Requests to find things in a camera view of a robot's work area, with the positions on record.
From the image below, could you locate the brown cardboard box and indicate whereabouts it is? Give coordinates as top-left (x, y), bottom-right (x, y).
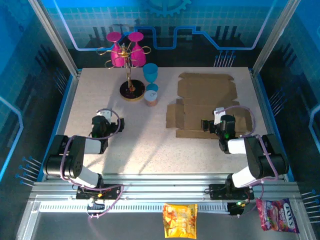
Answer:
top-left (165, 72), bottom-right (253, 140)

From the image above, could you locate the black controller box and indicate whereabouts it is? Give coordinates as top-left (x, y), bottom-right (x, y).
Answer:
top-left (227, 201), bottom-right (247, 217)

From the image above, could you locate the small cup with white lid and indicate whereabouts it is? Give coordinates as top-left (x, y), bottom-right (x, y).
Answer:
top-left (143, 90), bottom-right (159, 108)

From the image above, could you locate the pink plastic goblet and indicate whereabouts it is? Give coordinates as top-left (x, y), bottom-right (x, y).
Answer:
top-left (128, 31), bottom-right (147, 68)
top-left (105, 31), bottom-right (126, 68)

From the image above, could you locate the blue plastic goblet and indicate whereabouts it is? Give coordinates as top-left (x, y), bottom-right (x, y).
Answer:
top-left (142, 62), bottom-right (160, 92)

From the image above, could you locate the purple candy bag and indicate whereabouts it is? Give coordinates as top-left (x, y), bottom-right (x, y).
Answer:
top-left (255, 198), bottom-right (300, 235)

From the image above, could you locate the yellow snack bag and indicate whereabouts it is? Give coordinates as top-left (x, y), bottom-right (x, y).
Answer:
top-left (162, 202), bottom-right (199, 240)

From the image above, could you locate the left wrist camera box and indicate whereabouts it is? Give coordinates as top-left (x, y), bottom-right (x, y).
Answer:
top-left (96, 108), bottom-right (113, 123)

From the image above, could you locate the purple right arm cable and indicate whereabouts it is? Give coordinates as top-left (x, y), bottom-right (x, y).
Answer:
top-left (219, 105), bottom-right (280, 218)

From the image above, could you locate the gold wire glass rack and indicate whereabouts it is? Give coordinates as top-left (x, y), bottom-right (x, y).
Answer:
top-left (96, 42), bottom-right (152, 102)

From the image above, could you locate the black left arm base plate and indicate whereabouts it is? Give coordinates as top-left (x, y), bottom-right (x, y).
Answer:
top-left (75, 184), bottom-right (121, 200)

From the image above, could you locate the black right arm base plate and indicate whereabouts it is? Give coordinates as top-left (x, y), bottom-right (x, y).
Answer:
top-left (208, 183), bottom-right (255, 200)

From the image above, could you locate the aluminium frame rail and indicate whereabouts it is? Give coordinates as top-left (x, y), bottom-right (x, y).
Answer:
top-left (29, 173), bottom-right (301, 204)

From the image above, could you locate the white slotted cable duct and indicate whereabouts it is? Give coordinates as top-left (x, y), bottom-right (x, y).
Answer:
top-left (38, 203), bottom-right (231, 213)

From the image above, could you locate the aluminium upright post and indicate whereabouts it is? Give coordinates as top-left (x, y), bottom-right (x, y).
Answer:
top-left (251, 0), bottom-right (302, 74)
top-left (28, 0), bottom-right (80, 76)

